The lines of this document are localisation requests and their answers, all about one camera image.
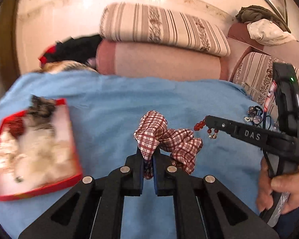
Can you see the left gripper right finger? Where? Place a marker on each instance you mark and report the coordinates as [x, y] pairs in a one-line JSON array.
[[204, 207]]

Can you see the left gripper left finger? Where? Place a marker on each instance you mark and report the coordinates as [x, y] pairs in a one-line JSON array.
[[93, 208]]

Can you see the cream sheer dotted scrunchie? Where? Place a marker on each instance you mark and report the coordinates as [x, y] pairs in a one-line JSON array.
[[43, 159]]

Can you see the red shallow tray box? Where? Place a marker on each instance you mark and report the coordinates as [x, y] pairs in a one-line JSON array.
[[9, 188]]

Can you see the red white plaid scrunchie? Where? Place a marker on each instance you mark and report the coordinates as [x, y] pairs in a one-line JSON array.
[[153, 133]]

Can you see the white cherry print scrunchie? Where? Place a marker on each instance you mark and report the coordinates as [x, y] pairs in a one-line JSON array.
[[8, 149]]

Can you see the dark red polka-dot scrunchie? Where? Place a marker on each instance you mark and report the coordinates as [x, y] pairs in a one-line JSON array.
[[15, 126]]

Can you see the black sheer dotted scrunchie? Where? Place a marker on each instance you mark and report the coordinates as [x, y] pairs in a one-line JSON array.
[[40, 112]]

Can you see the person's right hand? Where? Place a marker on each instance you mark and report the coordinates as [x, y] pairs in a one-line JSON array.
[[287, 183]]

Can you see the striped floral side cushion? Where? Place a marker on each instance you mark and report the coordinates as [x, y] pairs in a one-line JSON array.
[[254, 74]]

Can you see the pink sofa armrest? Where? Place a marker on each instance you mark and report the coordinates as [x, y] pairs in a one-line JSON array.
[[288, 52]]

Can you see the light blue bed blanket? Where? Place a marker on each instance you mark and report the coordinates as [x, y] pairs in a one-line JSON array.
[[105, 110]]

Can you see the white cloth on armrest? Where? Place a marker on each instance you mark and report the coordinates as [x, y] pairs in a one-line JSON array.
[[268, 34]]

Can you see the dark green cloth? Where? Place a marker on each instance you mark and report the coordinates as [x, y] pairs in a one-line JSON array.
[[254, 13]]

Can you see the pink bolster cushion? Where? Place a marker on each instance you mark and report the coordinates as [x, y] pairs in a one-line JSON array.
[[140, 60]]

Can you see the black red clothes pile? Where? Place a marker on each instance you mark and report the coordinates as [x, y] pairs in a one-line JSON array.
[[72, 54]]

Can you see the striped floral pillow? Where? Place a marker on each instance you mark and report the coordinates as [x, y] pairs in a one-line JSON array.
[[134, 22]]

